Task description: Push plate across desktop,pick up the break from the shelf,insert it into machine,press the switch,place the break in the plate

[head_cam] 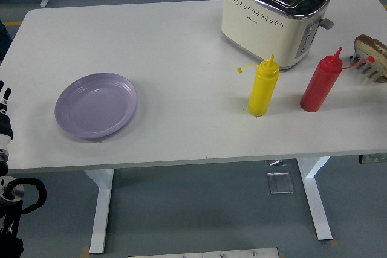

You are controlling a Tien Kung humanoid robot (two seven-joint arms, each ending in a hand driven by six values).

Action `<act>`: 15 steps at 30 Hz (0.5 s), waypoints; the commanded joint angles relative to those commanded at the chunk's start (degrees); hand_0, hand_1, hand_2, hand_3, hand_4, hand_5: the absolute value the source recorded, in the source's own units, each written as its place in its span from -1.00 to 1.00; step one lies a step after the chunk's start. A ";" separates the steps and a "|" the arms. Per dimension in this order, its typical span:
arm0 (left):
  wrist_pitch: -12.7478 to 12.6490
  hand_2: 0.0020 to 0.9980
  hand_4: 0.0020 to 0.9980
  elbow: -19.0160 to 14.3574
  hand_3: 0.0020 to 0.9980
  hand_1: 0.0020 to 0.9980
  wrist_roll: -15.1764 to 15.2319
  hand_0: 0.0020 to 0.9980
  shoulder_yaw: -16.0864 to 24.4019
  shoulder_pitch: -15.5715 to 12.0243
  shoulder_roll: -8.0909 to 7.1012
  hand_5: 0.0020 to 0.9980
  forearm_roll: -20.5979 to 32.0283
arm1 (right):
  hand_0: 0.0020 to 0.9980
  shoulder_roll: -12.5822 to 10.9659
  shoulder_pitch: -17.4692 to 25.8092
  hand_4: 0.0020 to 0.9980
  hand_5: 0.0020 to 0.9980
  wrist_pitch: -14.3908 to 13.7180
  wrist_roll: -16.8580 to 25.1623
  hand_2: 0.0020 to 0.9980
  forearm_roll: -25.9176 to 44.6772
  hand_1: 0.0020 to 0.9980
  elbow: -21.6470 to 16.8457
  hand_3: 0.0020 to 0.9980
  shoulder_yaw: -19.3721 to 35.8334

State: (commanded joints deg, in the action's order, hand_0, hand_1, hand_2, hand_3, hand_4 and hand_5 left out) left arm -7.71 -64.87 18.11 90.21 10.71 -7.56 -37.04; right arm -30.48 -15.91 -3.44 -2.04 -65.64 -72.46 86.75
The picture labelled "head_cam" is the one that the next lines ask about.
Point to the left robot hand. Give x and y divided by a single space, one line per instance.
4 125

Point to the purple plate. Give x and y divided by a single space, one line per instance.
96 105

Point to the cream and chrome toaster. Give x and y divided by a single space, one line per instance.
257 28

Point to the bread slice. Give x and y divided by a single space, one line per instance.
373 48

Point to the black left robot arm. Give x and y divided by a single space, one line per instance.
12 193

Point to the clear floor cover plate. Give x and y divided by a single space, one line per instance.
280 182

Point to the dark blue object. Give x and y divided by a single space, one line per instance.
3 40

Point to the white table leg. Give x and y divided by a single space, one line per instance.
102 209
320 203

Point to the yellow squeeze bottle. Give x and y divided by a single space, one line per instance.
262 89

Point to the red squeeze bottle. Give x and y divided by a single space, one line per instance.
320 85

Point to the metal toast rack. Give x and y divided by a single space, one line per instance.
367 69

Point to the table control box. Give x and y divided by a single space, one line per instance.
373 158

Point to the grey metal base plate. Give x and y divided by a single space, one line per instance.
202 253

